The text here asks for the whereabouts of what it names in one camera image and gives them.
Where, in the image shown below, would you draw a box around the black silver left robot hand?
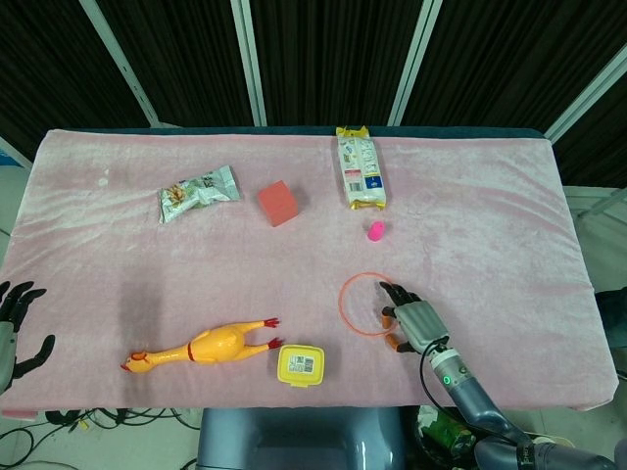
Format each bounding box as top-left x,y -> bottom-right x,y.
0,279 -> 56,393

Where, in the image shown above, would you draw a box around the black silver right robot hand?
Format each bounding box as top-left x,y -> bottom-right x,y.
379,281 -> 451,354

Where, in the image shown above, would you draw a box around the thin orange ring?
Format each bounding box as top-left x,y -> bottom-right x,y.
338,271 -> 399,337

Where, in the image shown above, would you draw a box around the black bin with green bag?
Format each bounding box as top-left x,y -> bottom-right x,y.
415,404 -> 479,470

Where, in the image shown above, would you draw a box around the yellow lidded green container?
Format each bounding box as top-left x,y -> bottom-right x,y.
276,344 -> 327,389

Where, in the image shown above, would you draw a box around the white yellow snack package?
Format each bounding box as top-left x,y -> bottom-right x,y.
335,124 -> 391,212

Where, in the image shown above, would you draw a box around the blue grey robot torso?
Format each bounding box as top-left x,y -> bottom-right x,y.
198,405 -> 408,470

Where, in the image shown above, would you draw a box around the pink plush table cloth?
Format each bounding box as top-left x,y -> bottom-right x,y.
0,127 -> 617,417

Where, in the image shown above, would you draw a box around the red foam cube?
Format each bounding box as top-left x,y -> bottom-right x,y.
257,179 -> 300,228

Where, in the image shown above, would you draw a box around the yellow rubber chicken toy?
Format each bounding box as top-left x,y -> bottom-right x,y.
121,316 -> 286,376

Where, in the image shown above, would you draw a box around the crumpled silver green snack bag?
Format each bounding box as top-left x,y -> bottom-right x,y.
156,164 -> 242,224

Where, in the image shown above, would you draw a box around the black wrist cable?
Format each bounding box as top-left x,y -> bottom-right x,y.
418,340 -> 457,407

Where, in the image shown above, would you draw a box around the tangled black floor cables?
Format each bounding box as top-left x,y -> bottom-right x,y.
0,408 -> 202,442

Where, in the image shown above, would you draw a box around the white partition frame post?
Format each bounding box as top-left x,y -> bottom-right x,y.
80,0 -> 161,126
546,28 -> 627,143
229,0 -> 268,126
389,0 -> 442,126

